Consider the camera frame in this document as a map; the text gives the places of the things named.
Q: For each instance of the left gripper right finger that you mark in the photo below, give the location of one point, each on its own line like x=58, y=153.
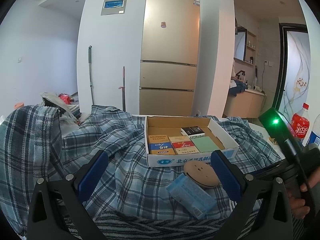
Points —
x=273, y=221

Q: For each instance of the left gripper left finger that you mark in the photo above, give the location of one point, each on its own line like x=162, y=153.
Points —
x=53, y=202

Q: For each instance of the blue wet wipes pack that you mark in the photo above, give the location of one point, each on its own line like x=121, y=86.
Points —
x=190, y=195

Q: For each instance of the red beige tissue pack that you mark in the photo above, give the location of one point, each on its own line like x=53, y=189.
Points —
x=183, y=145

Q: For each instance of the black Face tissue pack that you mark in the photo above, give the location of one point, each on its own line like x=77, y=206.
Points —
x=192, y=132

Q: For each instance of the clear water bottle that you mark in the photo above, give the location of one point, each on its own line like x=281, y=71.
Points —
x=311, y=134

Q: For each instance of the small yellow box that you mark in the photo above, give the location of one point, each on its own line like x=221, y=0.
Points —
x=273, y=140

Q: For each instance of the red soda bottle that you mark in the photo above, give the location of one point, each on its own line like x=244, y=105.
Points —
x=300, y=122

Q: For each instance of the grey striped cloth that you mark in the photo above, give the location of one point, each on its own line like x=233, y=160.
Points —
x=116, y=225

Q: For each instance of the blue plaid shirt cloth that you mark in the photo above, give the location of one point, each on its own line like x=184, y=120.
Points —
x=33, y=146

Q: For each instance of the black framed glass door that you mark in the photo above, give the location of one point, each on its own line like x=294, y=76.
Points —
x=294, y=69

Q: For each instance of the wooden vanity cabinet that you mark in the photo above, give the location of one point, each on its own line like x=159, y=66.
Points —
x=244, y=105

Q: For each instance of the green notepad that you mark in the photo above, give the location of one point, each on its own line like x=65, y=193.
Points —
x=205, y=144

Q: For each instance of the dark blue clothes pile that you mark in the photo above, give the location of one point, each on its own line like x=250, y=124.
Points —
x=236, y=87

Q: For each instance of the red plastic bag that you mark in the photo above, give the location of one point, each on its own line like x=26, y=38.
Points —
x=66, y=98

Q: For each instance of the white cardboard tray box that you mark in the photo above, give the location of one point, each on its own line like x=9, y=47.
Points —
x=171, y=126

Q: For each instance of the blue yellow tissue pack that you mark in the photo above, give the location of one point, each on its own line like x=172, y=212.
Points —
x=160, y=145

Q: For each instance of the gold three-door refrigerator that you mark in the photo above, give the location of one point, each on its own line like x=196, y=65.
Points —
x=169, y=57

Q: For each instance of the grey electrical panel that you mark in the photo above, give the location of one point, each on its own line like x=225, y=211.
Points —
x=111, y=7

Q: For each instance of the red broom handle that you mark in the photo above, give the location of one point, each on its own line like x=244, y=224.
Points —
x=122, y=88

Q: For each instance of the grey mop handle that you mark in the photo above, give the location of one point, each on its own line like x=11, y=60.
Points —
x=90, y=72

